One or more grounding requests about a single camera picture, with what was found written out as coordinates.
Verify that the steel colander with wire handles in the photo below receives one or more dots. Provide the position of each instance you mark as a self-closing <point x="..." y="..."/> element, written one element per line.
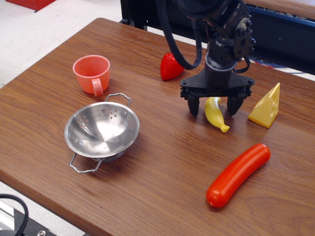
<point x="102" y="131"/>

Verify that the pink plastic cup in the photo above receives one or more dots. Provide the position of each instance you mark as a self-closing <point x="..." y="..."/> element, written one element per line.
<point x="92" y="73"/>

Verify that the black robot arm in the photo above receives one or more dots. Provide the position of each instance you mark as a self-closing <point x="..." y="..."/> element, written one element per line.
<point x="228" y="28"/>

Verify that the red box on floor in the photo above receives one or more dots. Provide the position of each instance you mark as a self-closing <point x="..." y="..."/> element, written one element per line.
<point x="32" y="4"/>

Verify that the yellow plastic cheese wedge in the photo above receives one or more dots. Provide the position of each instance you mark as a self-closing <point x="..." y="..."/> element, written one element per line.
<point x="267" y="109"/>

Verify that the grey metal bracket with screw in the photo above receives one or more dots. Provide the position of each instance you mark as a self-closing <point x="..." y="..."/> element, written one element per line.
<point x="54" y="227"/>

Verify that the red plastic toy sausage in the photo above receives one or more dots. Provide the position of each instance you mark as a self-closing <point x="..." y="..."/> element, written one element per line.
<point x="233" y="176"/>

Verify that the yellow plastic toy banana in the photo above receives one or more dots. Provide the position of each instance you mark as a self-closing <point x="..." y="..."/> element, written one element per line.
<point x="214" y="114"/>

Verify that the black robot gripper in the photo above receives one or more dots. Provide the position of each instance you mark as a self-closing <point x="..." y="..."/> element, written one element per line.
<point x="217" y="79"/>

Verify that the red plastic toy strawberry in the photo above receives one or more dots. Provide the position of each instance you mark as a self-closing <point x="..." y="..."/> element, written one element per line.
<point x="169" y="67"/>

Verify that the wooden board top right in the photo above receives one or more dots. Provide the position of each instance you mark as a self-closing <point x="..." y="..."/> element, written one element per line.
<point x="303" y="8"/>

